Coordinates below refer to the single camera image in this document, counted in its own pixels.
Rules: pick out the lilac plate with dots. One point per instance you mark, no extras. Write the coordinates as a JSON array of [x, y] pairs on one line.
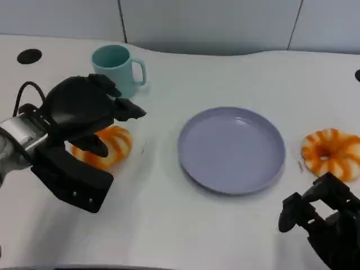
[[230, 149]]

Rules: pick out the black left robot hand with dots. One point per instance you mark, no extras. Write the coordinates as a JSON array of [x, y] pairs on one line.
[[76, 107]]

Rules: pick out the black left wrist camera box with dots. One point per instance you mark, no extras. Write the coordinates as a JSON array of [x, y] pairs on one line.
[[70, 180]]

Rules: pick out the pale green mug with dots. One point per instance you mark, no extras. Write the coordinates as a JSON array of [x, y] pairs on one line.
[[112, 76]]

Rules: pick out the orange and white bread roll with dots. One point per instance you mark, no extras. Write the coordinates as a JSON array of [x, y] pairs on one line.
[[346, 152], [121, 140]]

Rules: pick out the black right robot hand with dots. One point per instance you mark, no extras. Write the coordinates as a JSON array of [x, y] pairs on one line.
[[343, 225]]

